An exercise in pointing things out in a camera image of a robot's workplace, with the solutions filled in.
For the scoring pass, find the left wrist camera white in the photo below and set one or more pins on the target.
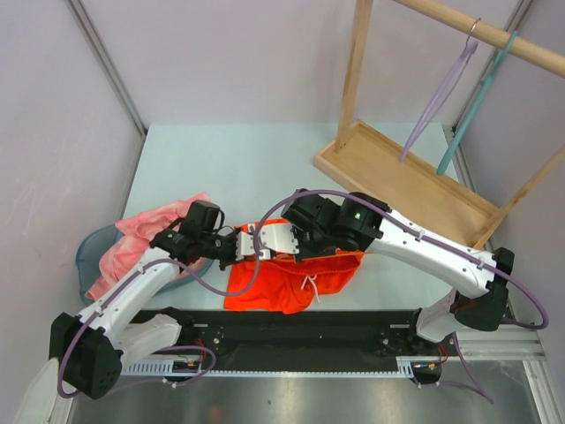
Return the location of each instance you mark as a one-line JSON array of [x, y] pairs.
[[245, 246]]

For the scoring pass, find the wooden clothes rack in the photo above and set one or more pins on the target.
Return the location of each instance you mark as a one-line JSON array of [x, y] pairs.
[[362, 159]]

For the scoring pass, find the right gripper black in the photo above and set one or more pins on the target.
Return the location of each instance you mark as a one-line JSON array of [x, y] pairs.
[[305, 253]]

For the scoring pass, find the pink garment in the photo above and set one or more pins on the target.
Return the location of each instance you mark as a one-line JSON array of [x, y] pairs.
[[137, 231]]

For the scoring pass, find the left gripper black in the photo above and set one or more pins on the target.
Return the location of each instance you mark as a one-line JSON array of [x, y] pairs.
[[223, 263]]

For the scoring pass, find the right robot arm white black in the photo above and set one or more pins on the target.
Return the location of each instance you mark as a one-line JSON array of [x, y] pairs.
[[478, 279]]

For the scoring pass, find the purple plastic hanger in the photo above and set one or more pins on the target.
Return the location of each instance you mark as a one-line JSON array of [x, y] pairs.
[[440, 96]]

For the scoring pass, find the aluminium frame rail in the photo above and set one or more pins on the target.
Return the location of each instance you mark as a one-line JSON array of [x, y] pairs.
[[507, 343]]

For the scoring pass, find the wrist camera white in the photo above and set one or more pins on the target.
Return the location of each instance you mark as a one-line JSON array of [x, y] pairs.
[[277, 238], [245, 246]]

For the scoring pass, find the teal plastic hanger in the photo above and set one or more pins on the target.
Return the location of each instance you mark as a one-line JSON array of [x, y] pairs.
[[485, 85]]

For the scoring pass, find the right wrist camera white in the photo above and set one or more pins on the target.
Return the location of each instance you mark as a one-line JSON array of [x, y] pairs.
[[277, 238]]

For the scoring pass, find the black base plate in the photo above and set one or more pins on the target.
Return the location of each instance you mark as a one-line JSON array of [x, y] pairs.
[[318, 341]]

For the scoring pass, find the teal plastic basket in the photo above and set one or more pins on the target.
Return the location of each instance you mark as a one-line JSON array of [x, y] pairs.
[[89, 253]]

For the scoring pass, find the orange shorts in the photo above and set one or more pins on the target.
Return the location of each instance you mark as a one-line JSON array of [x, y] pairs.
[[286, 286]]

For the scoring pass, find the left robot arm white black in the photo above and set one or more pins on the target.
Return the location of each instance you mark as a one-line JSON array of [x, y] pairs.
[[95, 345]]

